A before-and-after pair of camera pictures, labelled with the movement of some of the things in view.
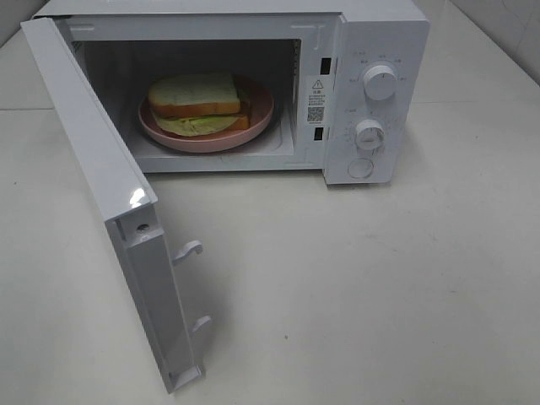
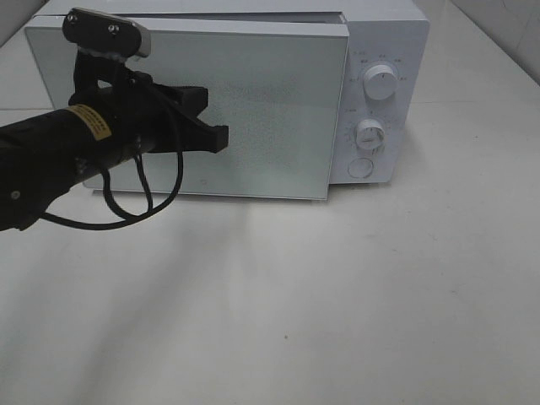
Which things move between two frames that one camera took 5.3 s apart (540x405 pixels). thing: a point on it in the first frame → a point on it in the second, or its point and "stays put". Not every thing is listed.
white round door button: (359, 168) stays put
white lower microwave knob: (369, 134) stays put
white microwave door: (127, 203) → (280, 88)
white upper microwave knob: (380, 82) stays put
